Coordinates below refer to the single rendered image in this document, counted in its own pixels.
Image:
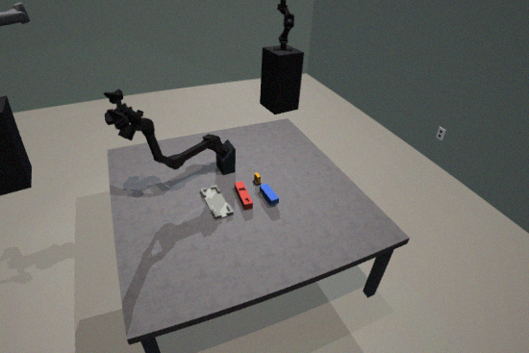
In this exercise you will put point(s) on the red rectangular block with two square slots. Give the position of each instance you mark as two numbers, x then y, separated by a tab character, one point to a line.
243	196

